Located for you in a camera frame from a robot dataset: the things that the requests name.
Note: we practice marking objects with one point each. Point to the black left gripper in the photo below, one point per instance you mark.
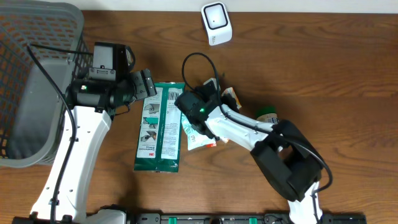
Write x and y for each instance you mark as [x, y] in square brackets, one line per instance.
[143, 84]

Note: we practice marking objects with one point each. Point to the green lid cream jar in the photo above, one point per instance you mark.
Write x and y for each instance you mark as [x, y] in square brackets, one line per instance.
[267, 114]

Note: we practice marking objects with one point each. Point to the white teal wipes packet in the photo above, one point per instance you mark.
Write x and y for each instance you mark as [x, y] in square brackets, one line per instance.
[194, 139]

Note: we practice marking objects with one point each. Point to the green white 3M package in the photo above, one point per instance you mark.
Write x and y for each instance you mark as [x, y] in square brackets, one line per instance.
[158, 147]

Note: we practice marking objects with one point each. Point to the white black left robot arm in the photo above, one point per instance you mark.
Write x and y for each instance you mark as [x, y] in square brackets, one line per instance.
[90, 106]

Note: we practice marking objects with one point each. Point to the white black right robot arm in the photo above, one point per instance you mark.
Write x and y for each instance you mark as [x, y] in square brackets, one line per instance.
[286, 159]

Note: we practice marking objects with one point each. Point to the white cube barcode scanner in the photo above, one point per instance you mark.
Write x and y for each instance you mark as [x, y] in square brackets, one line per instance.
[216, 23]

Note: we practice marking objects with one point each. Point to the grey plastic mesh basket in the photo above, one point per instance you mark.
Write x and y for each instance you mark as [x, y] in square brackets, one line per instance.
[32, 113]

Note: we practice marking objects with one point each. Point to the black mounting rail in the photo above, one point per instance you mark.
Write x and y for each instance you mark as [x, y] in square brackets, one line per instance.
[269, 218]

